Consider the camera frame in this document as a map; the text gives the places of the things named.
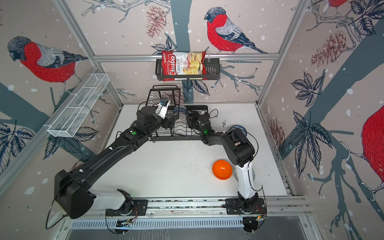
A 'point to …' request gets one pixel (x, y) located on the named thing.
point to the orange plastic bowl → (222, 169)
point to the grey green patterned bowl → (235, 172)
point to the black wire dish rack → (180, 130)
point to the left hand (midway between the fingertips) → (168, 110)
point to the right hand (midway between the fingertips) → (182, 115)
